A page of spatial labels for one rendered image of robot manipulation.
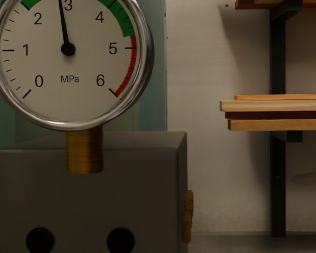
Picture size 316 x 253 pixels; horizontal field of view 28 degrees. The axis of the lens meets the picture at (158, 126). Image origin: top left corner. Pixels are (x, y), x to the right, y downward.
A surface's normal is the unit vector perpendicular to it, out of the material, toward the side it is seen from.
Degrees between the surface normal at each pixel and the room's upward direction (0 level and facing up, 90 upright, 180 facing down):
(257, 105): 89
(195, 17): 90
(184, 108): 90
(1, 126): 90
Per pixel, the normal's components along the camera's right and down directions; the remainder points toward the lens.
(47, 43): -0.07, 0.05
